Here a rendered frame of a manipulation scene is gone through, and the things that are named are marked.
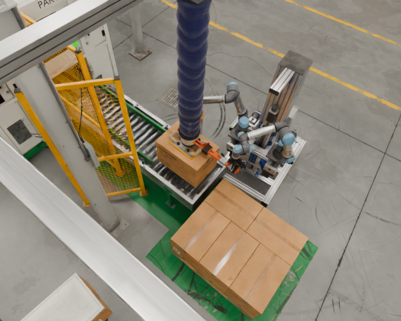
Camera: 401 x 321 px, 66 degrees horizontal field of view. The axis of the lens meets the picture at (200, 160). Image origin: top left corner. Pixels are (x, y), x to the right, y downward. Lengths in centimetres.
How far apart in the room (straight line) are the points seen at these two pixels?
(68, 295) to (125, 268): 236
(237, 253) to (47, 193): 288
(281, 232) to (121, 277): 311
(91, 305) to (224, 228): 155
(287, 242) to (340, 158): 200
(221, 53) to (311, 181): 300
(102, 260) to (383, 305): 411
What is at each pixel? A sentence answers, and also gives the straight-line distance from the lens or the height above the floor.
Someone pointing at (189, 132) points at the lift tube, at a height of 142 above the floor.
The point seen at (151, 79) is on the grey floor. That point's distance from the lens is 567.
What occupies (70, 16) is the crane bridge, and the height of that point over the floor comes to 305.
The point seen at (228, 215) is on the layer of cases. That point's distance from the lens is 364.
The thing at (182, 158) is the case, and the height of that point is 109.
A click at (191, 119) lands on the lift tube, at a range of 293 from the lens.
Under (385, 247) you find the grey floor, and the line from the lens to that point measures 483.
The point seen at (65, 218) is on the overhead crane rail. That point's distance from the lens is 78.
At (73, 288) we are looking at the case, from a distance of 305.
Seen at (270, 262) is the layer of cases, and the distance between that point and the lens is 357.
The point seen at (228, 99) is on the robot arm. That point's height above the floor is 160.
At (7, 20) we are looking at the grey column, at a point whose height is 293.
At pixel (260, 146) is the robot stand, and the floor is 88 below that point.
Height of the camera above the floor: 389
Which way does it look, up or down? 58 degrees down
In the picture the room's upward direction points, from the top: 6 degrees clockwise
